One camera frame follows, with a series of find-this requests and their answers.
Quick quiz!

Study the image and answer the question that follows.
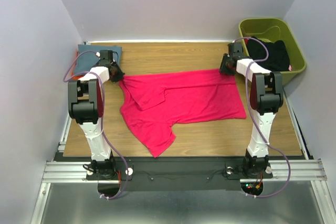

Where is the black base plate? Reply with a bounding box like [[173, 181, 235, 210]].
[[83, 157, 272, 195]]

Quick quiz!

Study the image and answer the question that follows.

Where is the folded blue grey t shirt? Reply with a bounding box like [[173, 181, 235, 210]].
[[73, 45, 122, 74]]

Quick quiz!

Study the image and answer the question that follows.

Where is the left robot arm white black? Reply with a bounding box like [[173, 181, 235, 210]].
[[63, 50, 124, 179]]

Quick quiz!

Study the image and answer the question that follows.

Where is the black t shirt in bin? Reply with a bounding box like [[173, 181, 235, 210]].
[[245, 39, 291, 72]]

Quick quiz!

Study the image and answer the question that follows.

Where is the pink red t shirt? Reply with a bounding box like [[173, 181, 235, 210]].
[[119, 69, 246, 157]]

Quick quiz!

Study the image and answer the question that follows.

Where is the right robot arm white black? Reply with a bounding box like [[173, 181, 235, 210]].
[[219, 42, 284, 177]]

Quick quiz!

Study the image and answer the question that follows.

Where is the folded orange t shirt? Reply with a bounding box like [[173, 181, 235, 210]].
[[71, 50, 83, 80]]

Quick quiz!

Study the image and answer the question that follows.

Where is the olive green plastic bin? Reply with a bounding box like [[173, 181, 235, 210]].
[[238, 18, 307, 85]]

